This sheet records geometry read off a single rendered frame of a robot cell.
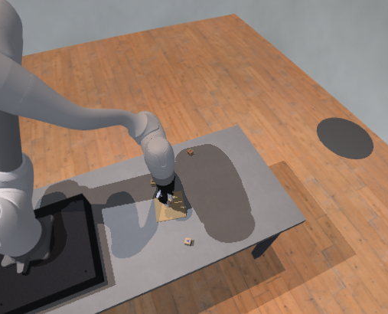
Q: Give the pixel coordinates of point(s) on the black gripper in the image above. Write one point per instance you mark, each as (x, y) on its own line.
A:
(165, 192)

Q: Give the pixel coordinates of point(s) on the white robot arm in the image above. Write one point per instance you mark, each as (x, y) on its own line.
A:
(22, 237)

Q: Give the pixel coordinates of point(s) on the peach flat mat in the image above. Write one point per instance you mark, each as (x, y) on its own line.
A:
(174, 211)

